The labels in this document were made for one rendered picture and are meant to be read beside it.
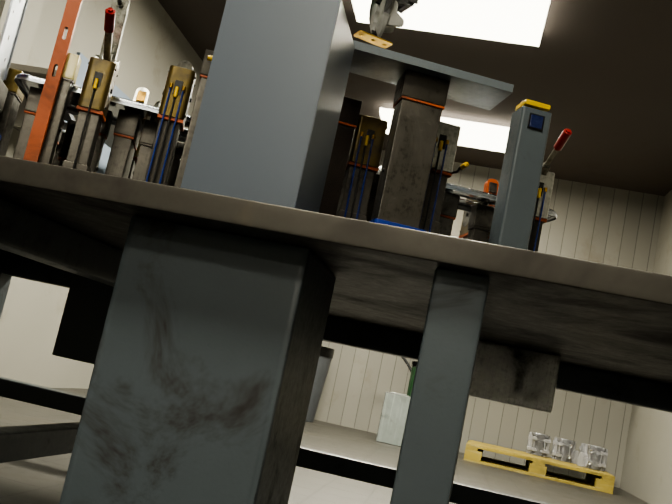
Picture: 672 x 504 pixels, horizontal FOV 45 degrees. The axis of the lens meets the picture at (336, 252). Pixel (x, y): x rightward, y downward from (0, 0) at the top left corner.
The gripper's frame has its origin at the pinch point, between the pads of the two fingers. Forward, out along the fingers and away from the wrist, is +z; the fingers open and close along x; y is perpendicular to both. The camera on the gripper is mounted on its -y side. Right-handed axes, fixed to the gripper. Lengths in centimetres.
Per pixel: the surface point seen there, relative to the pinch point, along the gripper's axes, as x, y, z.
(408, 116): -7.5, 8.6, 18.4
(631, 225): 447, 509, -130
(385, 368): 565, 333, 58
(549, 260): -69, 3, 54
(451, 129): 3.9, 26.3, 13.3
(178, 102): 18.9, -34.6, 24.1
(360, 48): -7.1, -5.5, 7.9
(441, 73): -11.5, 12.2, 8.3
